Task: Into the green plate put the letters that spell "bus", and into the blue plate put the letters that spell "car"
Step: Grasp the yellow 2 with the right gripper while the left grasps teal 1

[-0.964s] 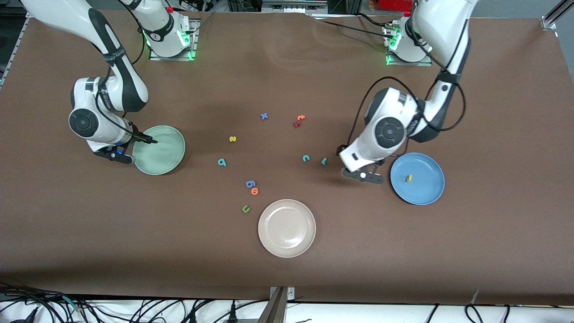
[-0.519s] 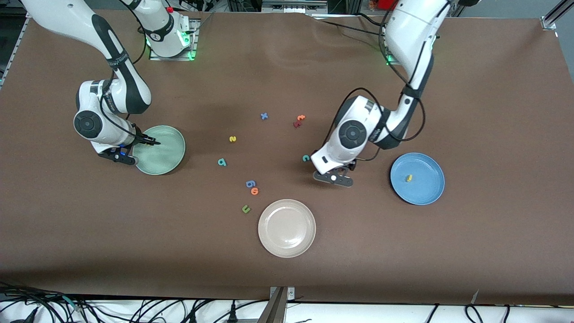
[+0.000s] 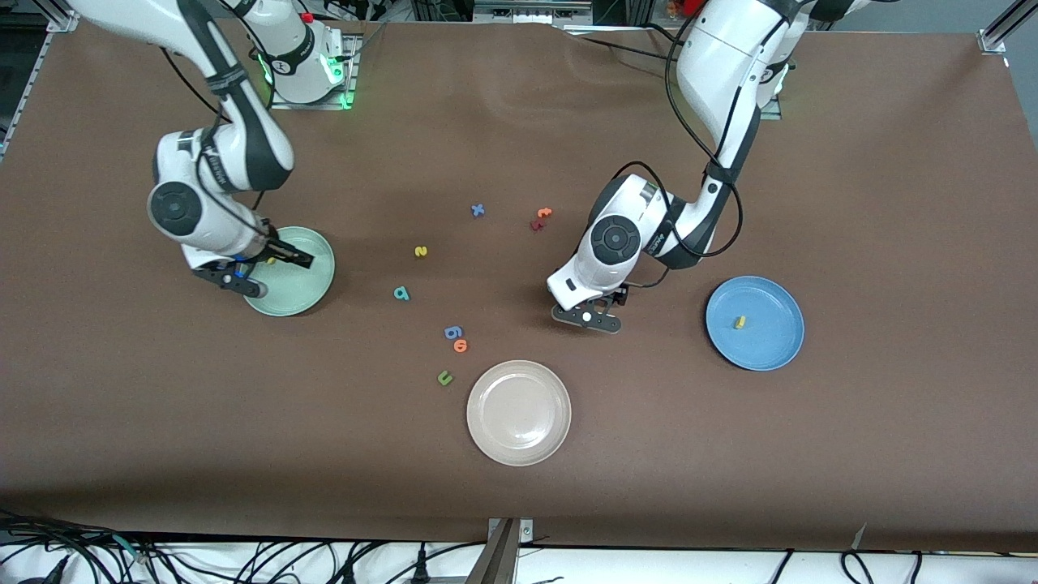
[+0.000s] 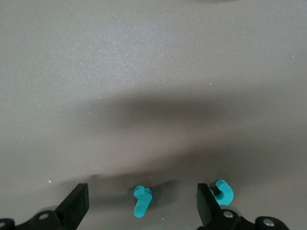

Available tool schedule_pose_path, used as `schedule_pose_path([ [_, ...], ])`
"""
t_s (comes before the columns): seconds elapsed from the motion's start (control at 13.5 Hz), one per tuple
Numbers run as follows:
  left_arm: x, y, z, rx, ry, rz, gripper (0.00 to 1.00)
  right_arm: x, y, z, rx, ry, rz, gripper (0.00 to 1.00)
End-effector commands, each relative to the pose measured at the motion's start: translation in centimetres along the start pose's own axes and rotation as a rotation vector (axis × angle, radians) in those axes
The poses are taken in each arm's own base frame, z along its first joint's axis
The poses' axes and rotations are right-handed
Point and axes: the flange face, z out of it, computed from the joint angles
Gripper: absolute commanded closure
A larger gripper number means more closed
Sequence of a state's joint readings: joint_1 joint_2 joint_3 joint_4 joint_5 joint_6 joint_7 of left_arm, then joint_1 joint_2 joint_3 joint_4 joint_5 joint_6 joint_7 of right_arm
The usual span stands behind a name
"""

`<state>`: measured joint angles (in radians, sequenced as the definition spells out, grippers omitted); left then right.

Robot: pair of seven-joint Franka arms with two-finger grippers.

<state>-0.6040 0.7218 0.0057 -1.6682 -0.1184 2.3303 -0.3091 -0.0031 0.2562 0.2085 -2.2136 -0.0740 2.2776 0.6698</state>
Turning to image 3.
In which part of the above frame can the green plate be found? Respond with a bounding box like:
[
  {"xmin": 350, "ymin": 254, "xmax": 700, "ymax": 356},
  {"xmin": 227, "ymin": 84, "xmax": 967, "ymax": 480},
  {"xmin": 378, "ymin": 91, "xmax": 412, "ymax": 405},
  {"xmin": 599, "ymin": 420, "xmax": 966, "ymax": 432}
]
[{"xmin": 243, "ymin": 226, "xmax": 337, "ymax": 317}]

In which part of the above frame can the beige plate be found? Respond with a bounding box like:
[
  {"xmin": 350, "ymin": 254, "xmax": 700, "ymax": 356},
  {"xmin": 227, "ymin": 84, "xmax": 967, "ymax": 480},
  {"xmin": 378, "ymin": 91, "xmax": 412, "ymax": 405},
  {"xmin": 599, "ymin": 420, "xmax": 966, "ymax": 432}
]
[{"xmin": 466, "ymin": 359, "xmax": 573, "ymax": 467}]

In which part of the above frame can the brown table cover sheet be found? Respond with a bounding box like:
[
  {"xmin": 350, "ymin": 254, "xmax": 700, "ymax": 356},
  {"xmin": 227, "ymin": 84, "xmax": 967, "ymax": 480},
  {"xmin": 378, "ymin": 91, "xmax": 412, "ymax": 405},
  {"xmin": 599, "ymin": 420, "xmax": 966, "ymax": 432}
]
[{"xmin": 0, "ymin": 12, "xmax": 1038, "ymax": 552}]

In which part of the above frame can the blue plate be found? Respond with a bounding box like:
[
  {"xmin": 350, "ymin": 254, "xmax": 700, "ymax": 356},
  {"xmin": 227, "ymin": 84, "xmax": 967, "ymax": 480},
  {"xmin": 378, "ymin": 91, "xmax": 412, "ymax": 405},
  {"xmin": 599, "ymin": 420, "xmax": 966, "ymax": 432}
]
[{"xmin": 705, "ymin": 275, "xmax": 806, "ymax": 372}]

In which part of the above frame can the grey metal box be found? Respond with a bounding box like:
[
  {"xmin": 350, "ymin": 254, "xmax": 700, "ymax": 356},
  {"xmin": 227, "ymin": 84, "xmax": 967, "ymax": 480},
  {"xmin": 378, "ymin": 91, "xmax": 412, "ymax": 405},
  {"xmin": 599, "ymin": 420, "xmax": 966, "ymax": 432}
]
[{"xmin": 474, "ymin": 0, "xmax": 593, "ymax": 25}]

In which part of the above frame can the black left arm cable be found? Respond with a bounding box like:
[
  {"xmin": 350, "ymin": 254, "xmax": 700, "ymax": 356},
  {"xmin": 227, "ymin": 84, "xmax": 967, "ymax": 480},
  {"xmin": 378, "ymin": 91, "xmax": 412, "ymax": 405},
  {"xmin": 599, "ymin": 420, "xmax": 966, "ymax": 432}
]
[{"xmin": 608, "ymin": 0, "xmax": 800, "ymax": 289}]

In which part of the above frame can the aluminium profile with bracket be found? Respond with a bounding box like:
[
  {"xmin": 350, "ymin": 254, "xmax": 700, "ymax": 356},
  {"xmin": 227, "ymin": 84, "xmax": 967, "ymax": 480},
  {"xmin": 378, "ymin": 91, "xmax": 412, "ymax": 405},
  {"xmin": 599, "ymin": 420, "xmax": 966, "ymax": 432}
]
[{"xmin": 465, "ymin": 517, "xmax": 536, "ymax": 584}]

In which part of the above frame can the aluminium frame profile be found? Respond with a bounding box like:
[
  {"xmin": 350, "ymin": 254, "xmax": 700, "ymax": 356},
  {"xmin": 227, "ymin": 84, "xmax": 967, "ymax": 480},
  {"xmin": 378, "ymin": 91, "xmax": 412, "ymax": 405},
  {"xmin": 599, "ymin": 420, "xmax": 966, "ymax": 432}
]
[
  {"xmin": 0, "ymin": 12, "xmax": 79, "ymax": 159},
  {"xmin": 977, "ymin": 0, "xmax": 1038, "ymax": 56}
]

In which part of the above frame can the teal cable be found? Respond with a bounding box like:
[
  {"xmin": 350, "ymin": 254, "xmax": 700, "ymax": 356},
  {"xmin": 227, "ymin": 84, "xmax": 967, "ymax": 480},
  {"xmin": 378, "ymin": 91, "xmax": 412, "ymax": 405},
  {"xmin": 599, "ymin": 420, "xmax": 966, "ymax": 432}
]
[{"xmin": 114, "ymin": 534, "xmax": 155, "ymax": 565}]

